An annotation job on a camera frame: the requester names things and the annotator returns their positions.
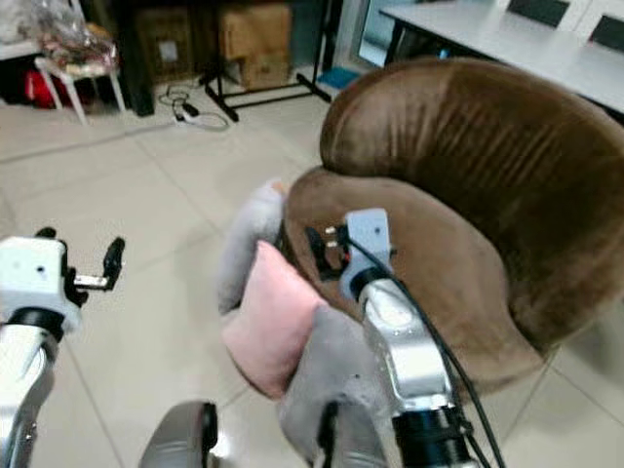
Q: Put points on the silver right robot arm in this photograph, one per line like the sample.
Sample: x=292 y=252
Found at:
x=409 y=356

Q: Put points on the grey plush pillow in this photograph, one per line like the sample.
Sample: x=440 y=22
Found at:
x=249 y=244
x=336 y=361

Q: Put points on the pink pillow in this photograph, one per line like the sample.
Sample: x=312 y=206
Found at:
x=268 y=322

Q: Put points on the blue floor mat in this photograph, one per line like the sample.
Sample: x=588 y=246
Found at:
x=338 y=78

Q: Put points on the brown velvet sofa chair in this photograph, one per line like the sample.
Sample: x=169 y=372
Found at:
x=497 y=185

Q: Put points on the red bag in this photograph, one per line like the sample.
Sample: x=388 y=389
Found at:
x=47 y=90

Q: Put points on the white small chair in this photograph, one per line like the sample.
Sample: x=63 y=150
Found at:
x=73 y=73

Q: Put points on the grey right robot leg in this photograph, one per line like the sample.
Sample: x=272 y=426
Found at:
x=356 y=439

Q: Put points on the grey robot leg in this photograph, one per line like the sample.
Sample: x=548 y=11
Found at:
x=356 y=439
x=180 y=439

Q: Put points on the white shelf board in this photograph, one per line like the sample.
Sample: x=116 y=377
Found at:
x=19 y=49

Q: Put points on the grey left robot leg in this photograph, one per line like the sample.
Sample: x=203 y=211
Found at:
x=180 y=439

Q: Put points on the clear plastic bag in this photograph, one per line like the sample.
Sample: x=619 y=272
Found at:
x=76 y=39

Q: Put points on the light cardboard box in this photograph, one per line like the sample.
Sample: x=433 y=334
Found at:
x=255 y=44

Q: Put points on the dark cardboard box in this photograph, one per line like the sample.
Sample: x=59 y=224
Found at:
x=164 y=44

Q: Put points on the white long table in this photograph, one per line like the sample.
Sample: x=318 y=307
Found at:
x=517 y=49

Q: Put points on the white chair dark back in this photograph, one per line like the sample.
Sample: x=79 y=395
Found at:
x=606 y=29
x=538 y=10

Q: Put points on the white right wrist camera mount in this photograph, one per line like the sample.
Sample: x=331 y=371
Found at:
x=369 y=239

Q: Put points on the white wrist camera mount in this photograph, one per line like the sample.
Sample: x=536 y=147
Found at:
x=369 y=239
x=29 y=273

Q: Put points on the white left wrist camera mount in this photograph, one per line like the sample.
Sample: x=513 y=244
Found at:
x=29 y=273

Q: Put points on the black metal rack frame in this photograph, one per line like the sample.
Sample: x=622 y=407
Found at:
x=268 y=96

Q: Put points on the black shelf post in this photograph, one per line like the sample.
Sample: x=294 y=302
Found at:
x=134 y=58

